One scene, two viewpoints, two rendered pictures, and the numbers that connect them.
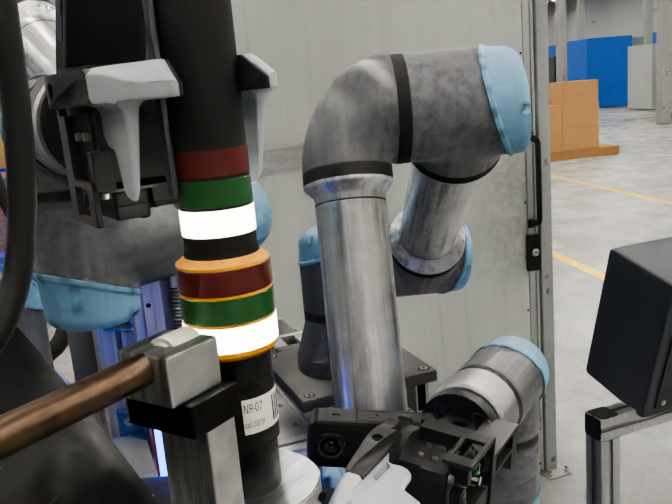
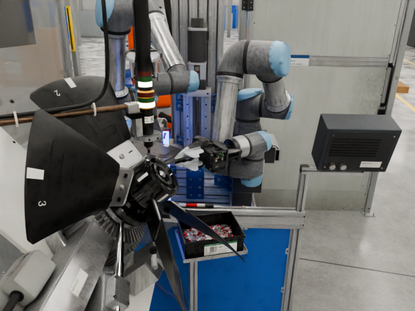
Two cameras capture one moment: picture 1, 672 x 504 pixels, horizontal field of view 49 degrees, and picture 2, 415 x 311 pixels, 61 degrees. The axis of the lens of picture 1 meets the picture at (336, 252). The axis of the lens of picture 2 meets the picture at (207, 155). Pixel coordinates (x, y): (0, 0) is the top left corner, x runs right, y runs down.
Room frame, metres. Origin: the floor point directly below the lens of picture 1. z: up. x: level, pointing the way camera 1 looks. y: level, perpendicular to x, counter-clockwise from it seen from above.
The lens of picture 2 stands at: (-0.43, -0.42, 1.59)
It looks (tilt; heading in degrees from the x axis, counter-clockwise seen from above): 22 degrees down; 22
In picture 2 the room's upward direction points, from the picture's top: 1 degrees clockwise
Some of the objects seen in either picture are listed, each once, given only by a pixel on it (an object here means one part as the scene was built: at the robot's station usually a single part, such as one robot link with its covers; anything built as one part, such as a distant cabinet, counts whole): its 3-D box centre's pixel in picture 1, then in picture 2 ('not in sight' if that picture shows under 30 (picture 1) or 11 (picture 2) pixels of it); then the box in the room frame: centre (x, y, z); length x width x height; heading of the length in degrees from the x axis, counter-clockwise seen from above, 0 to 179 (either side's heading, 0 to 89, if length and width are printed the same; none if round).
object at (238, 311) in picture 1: (227, 300); (146, 98); (0.33, 0.05, 1.39); 0.04 x 0.04 x 0.01
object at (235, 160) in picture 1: (211, 161); (144, 73); (0.33, 0.05, 1.45); 0.03 x 0.03 x 0.01
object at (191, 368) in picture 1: (227, 420); (143, 120); (0.33, 0.06, 1.33); 0.09 x 0.07 x 0.10; 146
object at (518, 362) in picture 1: (499, 387); (254, 144); (0.69, -0.15, 1.17); 0.11 x 0.08 x 0.09; 148
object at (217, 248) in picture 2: not in sight; (209, 234); (0.58, -0.03, 0.85); 0.22 x 0.17 x 0.07; 126
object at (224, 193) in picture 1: (214, 190); (144, 78); (0.33, 0.05, 1.44); 0.03 x 0.03 x 0.01
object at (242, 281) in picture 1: (224, 273); (146, 93); (0.33, 0.05, 1.40); 0.04 x 0.04 x 0.01
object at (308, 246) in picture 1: (340, 263); (250, 102); (1.15, -0.01, 1.20); 0.13 x 0.12 x 0.14; 92
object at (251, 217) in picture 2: not in sight; (192, 215); (0.71, 0.09, 0.82); 0.90 x 0.04 x 0.08; 111
